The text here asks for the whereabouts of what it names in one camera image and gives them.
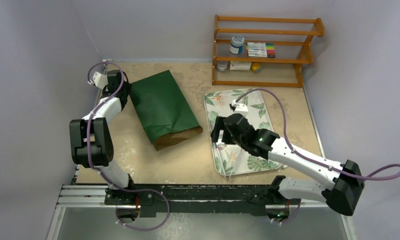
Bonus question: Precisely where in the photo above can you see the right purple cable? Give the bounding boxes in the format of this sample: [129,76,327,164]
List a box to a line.
[234,88,400,226]

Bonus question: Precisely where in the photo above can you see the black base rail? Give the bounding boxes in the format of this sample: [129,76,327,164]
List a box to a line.
[105,183,300,220]

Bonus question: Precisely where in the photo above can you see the white jar blue lid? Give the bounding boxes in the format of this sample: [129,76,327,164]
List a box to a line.
[229,35,245,55]

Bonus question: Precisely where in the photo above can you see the small grey jar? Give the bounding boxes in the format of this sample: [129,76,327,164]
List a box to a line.
[216,61,228,72]

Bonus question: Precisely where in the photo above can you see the white small box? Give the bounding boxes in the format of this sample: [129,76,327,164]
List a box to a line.
[229,61,252,71]

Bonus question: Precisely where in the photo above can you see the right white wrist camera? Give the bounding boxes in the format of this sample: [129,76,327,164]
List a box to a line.
[230,100,248,117]

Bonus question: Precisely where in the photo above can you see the metal tongs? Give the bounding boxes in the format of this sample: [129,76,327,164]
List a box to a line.
[214,143,243,180]

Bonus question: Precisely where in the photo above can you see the small yellow object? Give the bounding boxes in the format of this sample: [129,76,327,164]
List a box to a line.
[251,62,262,73]

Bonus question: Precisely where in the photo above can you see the coloured marker set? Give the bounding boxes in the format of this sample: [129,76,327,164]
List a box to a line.
[246,42,276,59]

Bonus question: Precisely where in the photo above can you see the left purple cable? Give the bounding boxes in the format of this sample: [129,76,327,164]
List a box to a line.
[86,61,171,232]

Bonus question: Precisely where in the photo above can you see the orange wooden shelf rack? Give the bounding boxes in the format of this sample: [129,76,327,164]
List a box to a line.
[212,15,325,88]

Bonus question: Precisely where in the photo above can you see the purple cable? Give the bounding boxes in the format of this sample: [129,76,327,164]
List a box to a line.
[86,61,171,232]
[234,88,400,226]

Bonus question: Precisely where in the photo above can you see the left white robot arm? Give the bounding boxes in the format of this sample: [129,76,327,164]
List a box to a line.
[69,70,137,205]

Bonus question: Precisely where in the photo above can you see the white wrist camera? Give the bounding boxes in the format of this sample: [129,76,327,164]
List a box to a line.
[88,71,108,90]
[230,100,248,117]

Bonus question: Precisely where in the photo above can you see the green paper bag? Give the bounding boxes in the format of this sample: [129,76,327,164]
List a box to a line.
[130,70,203,151]

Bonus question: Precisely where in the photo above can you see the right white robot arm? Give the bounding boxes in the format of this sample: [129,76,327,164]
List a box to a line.
[210,113,364,216]

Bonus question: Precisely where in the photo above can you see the leaf pattern serving tray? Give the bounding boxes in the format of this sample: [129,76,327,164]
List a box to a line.
[204,88,282,179]

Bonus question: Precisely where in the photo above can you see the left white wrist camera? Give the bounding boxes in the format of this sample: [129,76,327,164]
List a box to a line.
[88,71,108,90]

